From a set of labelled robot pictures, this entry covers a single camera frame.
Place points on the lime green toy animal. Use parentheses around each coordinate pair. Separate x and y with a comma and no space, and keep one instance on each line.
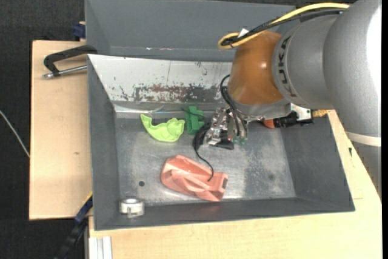
(163,132)

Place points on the pale wood board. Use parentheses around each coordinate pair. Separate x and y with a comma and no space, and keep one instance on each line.
(57,136)

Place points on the grey metal bin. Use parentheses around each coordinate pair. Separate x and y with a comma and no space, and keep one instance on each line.
(266,160)

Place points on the dark green toy piece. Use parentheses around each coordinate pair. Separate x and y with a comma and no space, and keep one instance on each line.
(193,119)

